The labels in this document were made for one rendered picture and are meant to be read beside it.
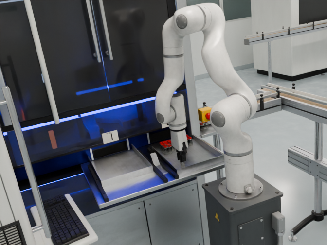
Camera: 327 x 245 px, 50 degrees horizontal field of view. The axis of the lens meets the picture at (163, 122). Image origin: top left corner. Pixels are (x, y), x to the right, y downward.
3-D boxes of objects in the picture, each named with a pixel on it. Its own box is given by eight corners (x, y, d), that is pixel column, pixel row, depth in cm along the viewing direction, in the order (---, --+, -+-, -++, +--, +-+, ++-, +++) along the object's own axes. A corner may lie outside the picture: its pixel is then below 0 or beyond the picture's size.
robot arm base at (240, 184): (272, 192, 148) (271, 152, 142) (232, 205, 143) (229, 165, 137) (247, 174, 165) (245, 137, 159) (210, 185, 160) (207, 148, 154)
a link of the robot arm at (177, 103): (177, 126, 161) (189, 119, 168) (173, 99, 157) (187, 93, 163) (163, 124, 167) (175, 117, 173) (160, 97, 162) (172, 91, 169)
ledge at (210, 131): (191, 131, 225) (191, 129, 224) (209, 126, 229) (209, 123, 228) (202, 138, 212) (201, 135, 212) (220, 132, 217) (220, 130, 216)
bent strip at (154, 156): (151, 164, 185) (150, 153, 183) (156, 162, 185) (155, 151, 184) (162, 174, 172) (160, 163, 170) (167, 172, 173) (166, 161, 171)
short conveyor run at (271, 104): (194, 136, 221) (191, 113, 216) (183, 130, 235) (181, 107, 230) (283, 111, 243) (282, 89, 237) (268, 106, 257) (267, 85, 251)
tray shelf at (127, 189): (81, 167, 197) (80, 164, 196) (192, 135, 219) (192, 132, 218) (99, 208, 154) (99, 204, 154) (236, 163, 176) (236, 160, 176)
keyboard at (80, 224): (36, 206, 174) (35, 202, 173) (64, 196, 180) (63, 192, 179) (56, 250, 140) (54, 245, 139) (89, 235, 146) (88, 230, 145)
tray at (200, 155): (153, 151, 198) (152, 146, 197) (194, 140, 207) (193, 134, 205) (177, 176, 168) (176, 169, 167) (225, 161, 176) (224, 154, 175)
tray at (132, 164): (88, 161, 198) (87, 156, 196) (133, 149, 206) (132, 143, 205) (102, 187, 167) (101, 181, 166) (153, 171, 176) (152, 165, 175)
